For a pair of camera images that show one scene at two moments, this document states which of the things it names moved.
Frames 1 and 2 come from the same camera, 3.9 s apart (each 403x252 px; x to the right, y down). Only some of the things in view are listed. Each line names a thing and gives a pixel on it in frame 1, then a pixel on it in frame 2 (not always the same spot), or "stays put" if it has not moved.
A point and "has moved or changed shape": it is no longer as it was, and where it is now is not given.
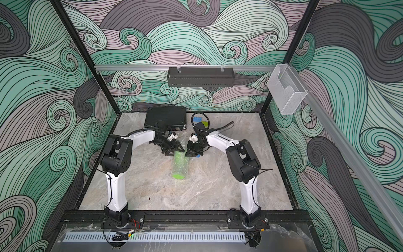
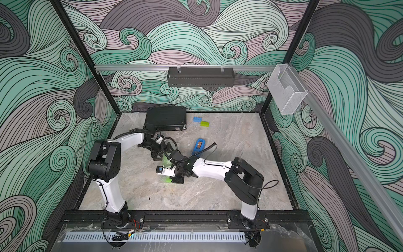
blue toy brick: [198, 119] stays put
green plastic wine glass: [180, 165] has moved or changed shape
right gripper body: [197, 147] -> [180, 175]
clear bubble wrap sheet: [180, 170] has moved or changed shape
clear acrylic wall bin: [286, 90] stays put
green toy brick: [205, 124] stays put
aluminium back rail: [148, 67] stays put
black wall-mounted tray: [201, 76] stays put
